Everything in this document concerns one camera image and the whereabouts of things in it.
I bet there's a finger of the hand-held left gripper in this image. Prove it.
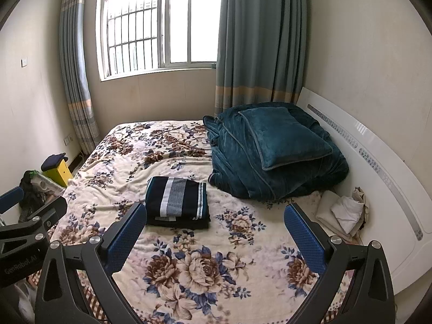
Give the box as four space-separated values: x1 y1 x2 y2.
0 196 68 235
0 186 25 215

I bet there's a white headboard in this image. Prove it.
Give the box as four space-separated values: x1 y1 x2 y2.
297 87 427 294

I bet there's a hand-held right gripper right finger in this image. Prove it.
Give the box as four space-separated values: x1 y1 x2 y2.
283 203 395 324

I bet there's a cream folded cloth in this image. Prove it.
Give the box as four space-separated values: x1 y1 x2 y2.
315 191 358 238

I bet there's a teal plush quilt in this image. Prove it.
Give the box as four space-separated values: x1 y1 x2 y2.
202 103 350 200

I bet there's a dark cap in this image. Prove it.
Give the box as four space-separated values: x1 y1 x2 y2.
41 153 68 173

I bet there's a floral blanket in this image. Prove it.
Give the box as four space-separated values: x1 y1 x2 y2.
27 120 358 324

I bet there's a barred window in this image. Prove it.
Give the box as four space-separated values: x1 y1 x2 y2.
98 0 223 82

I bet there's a black folded garment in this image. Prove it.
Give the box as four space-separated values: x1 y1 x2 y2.
147 214 211 229

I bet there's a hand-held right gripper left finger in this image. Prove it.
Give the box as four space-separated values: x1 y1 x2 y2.
34 202 147 324

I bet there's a dark clothes pile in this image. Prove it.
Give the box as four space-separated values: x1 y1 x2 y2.
18 170 46 223

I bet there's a yellow box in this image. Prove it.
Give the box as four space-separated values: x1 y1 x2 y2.
42 160 73 188

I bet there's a banded blue-grey curtain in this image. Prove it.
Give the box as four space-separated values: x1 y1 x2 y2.
59 0 105 156
214 0 308 119

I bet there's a dark striped sweater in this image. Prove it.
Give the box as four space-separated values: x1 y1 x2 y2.
145 176 210 221

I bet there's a white crumpled cloth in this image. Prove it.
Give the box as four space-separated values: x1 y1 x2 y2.
331 196 364 233

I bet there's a teal plush pillow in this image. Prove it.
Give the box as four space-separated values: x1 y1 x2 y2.
238 107 334 170

